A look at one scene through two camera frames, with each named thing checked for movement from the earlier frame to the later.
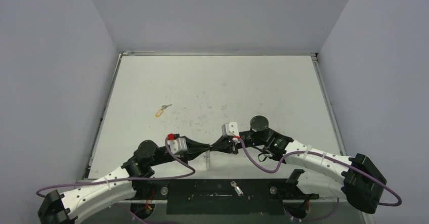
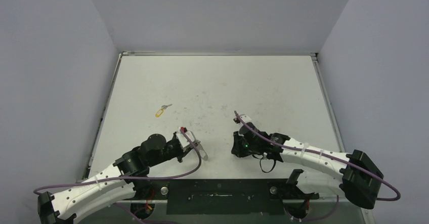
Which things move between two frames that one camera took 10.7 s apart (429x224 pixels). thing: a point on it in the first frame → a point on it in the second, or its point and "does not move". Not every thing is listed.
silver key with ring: (164, 106) does not move
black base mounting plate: (222, 196) does not move
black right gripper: (229, 142) → (239, 145)
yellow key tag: (159, 113) does not move
